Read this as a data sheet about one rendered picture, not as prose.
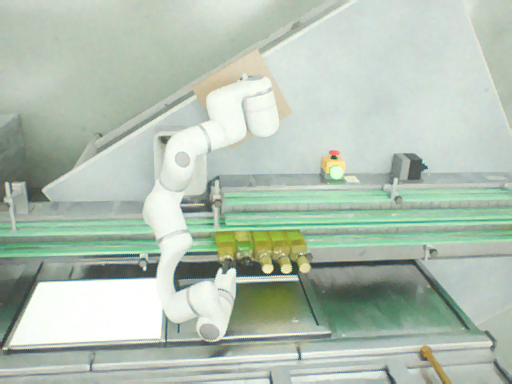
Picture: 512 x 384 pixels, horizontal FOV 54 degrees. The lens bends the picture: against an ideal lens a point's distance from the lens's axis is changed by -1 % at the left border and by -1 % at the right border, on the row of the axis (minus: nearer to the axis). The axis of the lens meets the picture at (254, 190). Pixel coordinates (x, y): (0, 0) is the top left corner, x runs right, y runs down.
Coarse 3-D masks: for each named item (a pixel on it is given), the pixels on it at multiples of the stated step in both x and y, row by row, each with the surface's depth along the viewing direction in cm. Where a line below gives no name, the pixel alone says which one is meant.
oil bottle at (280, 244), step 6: (270, 234) 169; (276, 234) 169; (282, 234) 169; (270, 240) 166; (276, 240) 165; (282, 240) 165; (276, 246) 161; (282, 246) 162; (288, 246) 162; (276, 252) 160; (282, 252) 160; (288, 252) 161; (276, 258) 161
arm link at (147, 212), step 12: (156, 192) 128; (168, 192) 129; (180, 192) 142; (144, 204) 131; (156, 204) 127; (168, 204) 128; (144, 216) 135; (156, 216) 127; (168, 216) 127; (180, 216) 129; (156, 228) 127; (168, 228) 126; (180, 228) 127
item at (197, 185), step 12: (168, 132) 167; (156, 144) 168; (156, 156) 169; (204, 156) 171; (156, 168) 171; (204, 168) 173; (156, 180) 172; (192, 180) 181; (204, 180) 174; (192, 192) 176
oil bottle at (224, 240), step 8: (216, 232) 170; (224, 232) 169; (232, 232) 171; (216, 240) 167; (224, 240) 164; (232, 240) 164; (216, 248) 169; (224, 248) 159; (232, 248) 159; (232, 256) 158
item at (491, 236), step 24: (120, 240) 174; (144, 240) 174; (312, 240) 180; (336, 240) 180; (360, 240) 181; (384, 240) 181; (408, 240) 182; (432, 240) 182; (456, 240) 183; (480, 240) 184; (504, 240) 185
